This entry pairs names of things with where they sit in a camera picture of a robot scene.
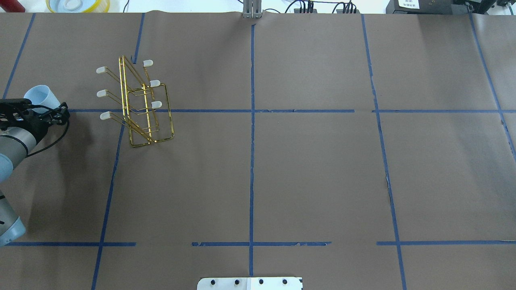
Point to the light blue plastic cup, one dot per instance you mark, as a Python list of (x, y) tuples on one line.
[(41, 95)]

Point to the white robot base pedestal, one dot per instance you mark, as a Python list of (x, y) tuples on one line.
[(251, 283)]

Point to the black desktop computer box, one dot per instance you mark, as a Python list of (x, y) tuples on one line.
[(431, 7)]

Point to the aluminium frame post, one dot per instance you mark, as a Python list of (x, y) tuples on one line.
[(252, 9)]

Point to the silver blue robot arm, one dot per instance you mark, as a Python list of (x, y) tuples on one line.
[(17, 144)]

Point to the yellow rimmed blue bowl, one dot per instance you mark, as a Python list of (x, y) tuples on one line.
[(78, 6)]

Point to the gold wire cup holder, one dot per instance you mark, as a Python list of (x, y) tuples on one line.
[(145, 103)]

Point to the red cylindrical bottle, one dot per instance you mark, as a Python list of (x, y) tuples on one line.
[(12, 6)]

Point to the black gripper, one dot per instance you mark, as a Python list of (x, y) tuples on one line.
[(39, 125)]

